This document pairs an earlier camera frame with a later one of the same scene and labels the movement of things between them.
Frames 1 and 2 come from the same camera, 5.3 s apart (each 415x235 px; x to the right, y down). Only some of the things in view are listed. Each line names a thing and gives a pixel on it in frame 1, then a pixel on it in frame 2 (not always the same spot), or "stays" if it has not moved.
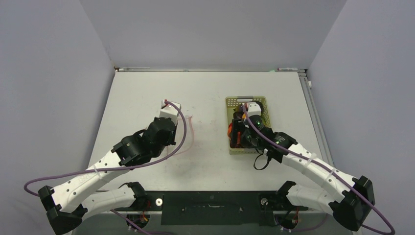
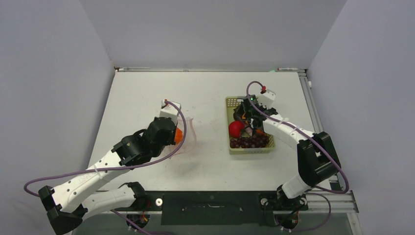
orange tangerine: x=230 y=130 to x=178 y=136
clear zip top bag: x=184 y=136 stays
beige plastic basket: x=232 y=102 stays
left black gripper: x=171 y=141 stays
